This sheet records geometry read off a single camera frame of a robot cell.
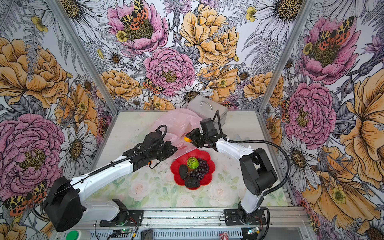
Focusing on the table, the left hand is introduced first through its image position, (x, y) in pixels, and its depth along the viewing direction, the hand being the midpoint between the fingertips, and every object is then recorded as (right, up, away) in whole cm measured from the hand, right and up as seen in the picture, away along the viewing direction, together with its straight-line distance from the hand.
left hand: (177, 152), depth 81 cm
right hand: (+4, +5, +7) cm, 9 cm away
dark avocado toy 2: (+8, -15, -3) cm, 17 cm away
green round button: (-40, -30, -20) cm, 54 cm away
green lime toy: (+8, -7, +5) cm, 12 cm away
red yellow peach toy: (+5, +6, +5) cm, 10 cm away
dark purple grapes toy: (+14, -10, +6) cm, 19 cm away
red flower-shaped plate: (+2, -7, +12) cm, 14 cm away
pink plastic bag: (-1, +16, +13) cm, 20 cm away
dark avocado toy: (+3, -11, +5) cm, 12 cm away
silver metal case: (+17, +26, +21) cm, 37 cm away
